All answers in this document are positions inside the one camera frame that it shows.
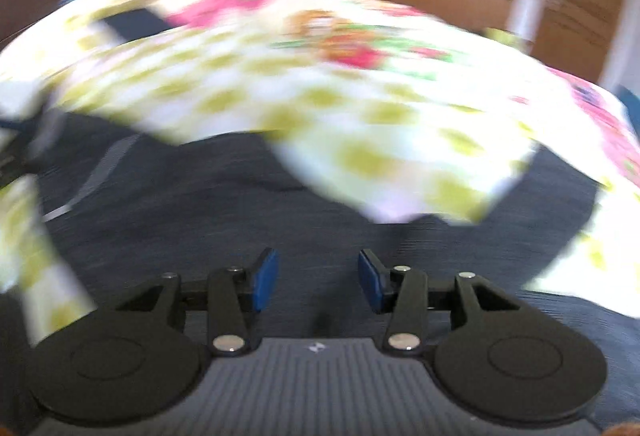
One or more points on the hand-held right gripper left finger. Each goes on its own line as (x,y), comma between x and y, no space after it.
(265,278)

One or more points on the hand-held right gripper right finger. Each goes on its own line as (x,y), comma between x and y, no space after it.
(371,281)

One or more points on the dark grey checked pants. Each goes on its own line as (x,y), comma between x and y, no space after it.
(200,216)

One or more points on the dark flat rectangular object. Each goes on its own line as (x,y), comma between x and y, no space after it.
(135,24)

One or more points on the green checked printed bedsheet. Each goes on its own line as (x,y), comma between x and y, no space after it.
(300,81)

